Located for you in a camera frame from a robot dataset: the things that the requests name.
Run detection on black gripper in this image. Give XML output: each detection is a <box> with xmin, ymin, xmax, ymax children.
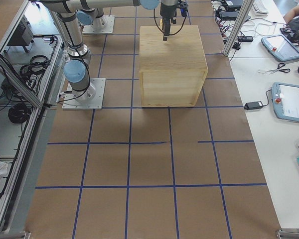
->
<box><xmin>160</xmin><ymin>4</ymin><xmax>177</xmax><ymax>41</ymax></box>

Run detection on light wooden drawer cabinet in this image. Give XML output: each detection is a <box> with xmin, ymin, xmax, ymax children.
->
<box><xmin>139</xmin><ymin>25</ymin><xmax>208</xmax><ymax>107</ymax></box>

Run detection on far teach pendant tablet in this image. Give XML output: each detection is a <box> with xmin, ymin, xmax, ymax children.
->
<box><xmin>261</xmin><ymin>34</ymin><xmax>299</xmax><ymax>62</ymax></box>

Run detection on teach pendant tablet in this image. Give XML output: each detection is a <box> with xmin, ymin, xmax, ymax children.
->
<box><xmin>272</xmin><ymin>82</ymin><xmax>299</xmax><ymax>122</ymax></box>
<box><xmin>261</xmin><ymin>34</ymin><xmax>299</xmax><ymax>62</ymax></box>

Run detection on black power adapter brick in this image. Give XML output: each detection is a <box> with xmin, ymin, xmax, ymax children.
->
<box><xmin>244</xmin><ymin>101</ymin><xmax>264</xmax><ymax>111</ymax></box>

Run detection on black control box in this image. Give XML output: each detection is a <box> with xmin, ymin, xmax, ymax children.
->
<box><xmin>7</xmin><ymin>16</ymin><xmax>34</xmax><ymax>52</ymax></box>

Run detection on near teach pendant tablet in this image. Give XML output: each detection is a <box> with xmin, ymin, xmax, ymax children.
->
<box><xmin>272</xmin><ymin>82</ymin><xmax>299</xmax><ymax>122</ymax></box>

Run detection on brown paper floor mat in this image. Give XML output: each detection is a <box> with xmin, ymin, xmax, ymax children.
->
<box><xmin>25</xmin><ymin>0</ymin><xmax>279</xmax><ymax>239</ymax></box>

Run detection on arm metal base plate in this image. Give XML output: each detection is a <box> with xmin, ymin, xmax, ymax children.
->
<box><xmin>62</xmin><ymin>78</ymin><xmax>106</xmax><ymax>110</ymax></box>
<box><xmin>83</xmin><ymin>15</ymin><xmax>115</xmax><ymax>35</ymax></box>

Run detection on aluminium frame post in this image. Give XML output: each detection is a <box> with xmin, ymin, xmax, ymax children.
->
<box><xmin>223</xmin><ymin>0</ymin><xmax>254</xmax><ymax>56</ymax></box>

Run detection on black handled scissors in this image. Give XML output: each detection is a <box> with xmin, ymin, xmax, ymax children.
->
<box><xmin>267</xmin><ymin>63</ymin><xmax>291</xmax><ymax>74</ymax></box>

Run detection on coiled black cable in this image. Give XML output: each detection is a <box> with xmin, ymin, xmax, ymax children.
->
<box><xmin>7</xmin><ymin>103</ymin><xmax>31</xmax><ymax>124</ymax></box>

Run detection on aluminium frame rail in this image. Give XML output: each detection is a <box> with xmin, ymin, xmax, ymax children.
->
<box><xmin>0</xmin><ymin>0</ymin><xmax>63</xmax><ymax>232</ymax></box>

